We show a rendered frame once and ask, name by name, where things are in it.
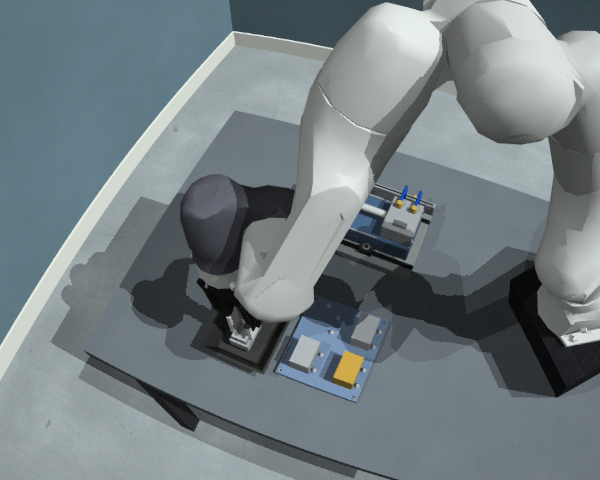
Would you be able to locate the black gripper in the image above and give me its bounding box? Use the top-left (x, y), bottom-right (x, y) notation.
top-left (196, 276), bottom-right (263, 340)

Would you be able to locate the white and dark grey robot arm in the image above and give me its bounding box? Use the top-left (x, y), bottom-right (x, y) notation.
top-left (180, 0), bottom-right (600, 347)

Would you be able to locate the yellow rectangular block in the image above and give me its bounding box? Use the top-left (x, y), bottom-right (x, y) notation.
top-left (333, 351), bottom-right (364, 390)

